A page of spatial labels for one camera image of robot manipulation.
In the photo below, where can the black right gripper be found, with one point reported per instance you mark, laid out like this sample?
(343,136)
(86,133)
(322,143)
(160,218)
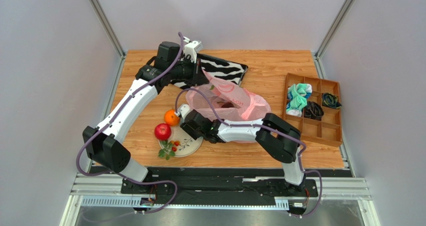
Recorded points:
(188,125)

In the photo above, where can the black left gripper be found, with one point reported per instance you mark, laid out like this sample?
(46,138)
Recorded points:
(198,77)

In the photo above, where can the orange fruit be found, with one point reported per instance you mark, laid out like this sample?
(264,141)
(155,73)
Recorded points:
(171,118)

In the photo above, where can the pink printed plastic bag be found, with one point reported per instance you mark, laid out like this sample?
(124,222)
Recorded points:
(207,100)

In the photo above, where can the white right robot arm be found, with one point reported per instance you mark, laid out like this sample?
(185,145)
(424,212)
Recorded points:
(280,139)

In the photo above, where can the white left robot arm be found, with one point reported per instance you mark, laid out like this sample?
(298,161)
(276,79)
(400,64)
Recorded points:
(104,143)

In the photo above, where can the white floral plate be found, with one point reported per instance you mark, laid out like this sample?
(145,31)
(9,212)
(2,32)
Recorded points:
(185,144)

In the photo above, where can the zebra striped cloth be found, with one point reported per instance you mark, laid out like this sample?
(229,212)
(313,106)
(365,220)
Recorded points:
(217,67)

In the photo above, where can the red apple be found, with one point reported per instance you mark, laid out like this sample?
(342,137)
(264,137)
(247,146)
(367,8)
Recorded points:
(162,131)

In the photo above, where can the green leafy sprig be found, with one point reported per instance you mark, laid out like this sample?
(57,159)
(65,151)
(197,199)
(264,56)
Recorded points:
(167,149)

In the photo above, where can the teal and white socks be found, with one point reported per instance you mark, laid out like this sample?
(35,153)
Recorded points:
(298,95)

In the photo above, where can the black rolled socks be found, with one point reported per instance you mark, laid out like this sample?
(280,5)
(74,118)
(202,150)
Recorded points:
(313,111)

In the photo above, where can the wooden compartment tray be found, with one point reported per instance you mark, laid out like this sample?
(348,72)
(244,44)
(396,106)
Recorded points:
(328,131)

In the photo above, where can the dark blue patterned socks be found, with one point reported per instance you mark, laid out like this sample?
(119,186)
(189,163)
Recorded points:
(331,101)

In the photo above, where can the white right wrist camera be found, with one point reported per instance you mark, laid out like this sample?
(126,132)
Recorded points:
(183,111)

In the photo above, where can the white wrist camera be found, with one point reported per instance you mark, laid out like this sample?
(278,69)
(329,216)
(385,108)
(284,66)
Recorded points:
(183,111)
(191,48)

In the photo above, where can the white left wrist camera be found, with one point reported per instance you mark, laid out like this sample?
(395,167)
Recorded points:
(191,48)

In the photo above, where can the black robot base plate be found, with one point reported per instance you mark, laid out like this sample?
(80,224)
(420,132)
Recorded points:
(220,186)

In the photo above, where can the aluminium frame rail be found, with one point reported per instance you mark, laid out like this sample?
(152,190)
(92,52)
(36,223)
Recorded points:
(104,191)

